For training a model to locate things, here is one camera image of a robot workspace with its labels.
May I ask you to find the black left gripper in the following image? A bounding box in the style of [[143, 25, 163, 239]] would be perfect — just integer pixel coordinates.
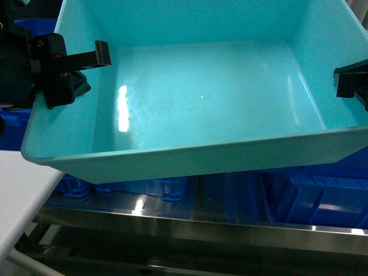
[[1, 25, 113, 109]]

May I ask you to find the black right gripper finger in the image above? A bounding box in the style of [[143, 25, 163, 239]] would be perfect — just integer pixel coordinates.
[[354, 89, 368, 112], [333, 59, 367, 98]]

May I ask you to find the light teal plastic box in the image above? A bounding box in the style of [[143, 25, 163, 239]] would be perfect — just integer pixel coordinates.
[[21, 1, 367, 183]]

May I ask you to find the large blue plastic tub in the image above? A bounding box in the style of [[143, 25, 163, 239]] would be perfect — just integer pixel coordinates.
[[260, 148, 367, 229]]

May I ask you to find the blue ribbed crate upper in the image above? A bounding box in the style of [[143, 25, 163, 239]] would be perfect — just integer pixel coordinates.
[[54, 174, 189, 201]]

